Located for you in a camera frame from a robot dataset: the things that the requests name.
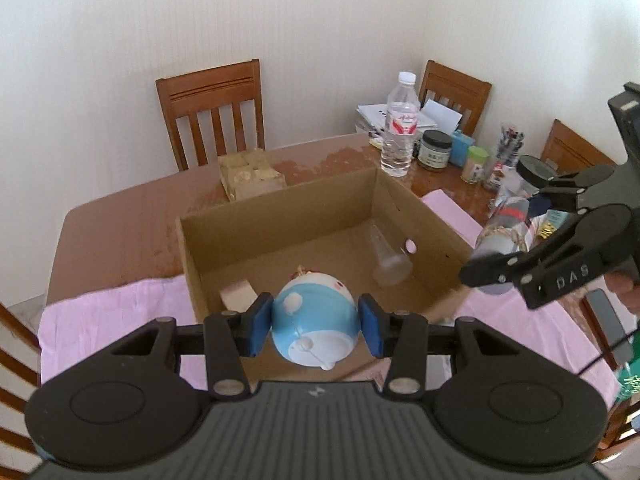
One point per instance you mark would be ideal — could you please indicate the stack of papers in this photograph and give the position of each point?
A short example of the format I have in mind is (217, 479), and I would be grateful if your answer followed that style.
(372, 115)

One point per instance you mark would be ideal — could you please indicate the clear plastic cup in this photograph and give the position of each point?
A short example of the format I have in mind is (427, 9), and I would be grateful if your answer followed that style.
(389, 260)

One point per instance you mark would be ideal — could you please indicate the yellowish plastic packet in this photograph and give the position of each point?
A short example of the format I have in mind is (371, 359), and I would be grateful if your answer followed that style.
(247, 175)

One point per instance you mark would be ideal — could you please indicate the clear pen holder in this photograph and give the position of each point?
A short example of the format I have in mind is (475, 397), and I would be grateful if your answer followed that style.
(505, 155)

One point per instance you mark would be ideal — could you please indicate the brown cardboard box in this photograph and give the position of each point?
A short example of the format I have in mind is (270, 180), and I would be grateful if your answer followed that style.
(280, 235)

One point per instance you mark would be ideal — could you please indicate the small blue box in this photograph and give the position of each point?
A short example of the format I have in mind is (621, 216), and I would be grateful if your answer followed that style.
(461, 147)

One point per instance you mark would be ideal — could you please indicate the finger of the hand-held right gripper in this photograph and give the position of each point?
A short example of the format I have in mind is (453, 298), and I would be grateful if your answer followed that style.
(487, 269)
(575, 187)

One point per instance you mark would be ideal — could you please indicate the person's right hand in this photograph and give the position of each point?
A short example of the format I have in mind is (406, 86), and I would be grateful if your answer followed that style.
(625, 292)

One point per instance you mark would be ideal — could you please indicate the pink cloth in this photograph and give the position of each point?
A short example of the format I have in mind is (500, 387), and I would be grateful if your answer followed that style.
(125, 310)

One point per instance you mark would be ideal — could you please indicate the clear plastic water bottle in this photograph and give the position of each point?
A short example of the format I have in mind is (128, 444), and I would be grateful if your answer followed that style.
(400, 125)

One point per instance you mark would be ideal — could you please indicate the black lid jar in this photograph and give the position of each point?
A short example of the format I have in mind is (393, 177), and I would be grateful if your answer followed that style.
(434, 152)

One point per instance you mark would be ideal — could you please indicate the blue white cat toy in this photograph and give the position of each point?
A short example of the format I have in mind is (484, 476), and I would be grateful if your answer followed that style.
(312, 310)

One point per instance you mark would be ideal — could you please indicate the beige wooden block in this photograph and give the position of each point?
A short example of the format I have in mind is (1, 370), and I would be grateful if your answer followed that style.
(239, 296)

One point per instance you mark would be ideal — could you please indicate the white envelope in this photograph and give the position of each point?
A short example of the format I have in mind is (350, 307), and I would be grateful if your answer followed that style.
(442, 115)

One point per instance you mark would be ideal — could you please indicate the green patterned item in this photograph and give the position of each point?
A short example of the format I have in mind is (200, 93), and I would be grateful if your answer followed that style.
(630, 382)

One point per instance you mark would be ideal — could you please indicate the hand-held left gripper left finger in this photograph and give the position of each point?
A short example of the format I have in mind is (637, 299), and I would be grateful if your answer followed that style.
(260, 322)

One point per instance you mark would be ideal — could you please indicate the teal gold packet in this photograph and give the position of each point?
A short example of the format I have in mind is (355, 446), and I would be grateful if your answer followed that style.
(550, 222)

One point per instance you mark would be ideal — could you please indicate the wooden slat-back chair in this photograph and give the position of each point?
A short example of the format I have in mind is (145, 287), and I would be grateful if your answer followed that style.
(460, 92)
(15, 360)
(570, 147)
(620, 430)
(215, 110)

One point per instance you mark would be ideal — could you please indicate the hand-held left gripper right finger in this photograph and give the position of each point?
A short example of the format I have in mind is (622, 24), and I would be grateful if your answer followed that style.
(372, 325)

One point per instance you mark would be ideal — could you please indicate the clear jar with dark contents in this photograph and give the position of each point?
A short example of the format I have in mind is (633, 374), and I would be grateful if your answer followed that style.
(502, 245)

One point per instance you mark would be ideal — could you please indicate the green lid bottle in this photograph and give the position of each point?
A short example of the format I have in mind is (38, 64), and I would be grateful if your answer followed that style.
(474, 165)

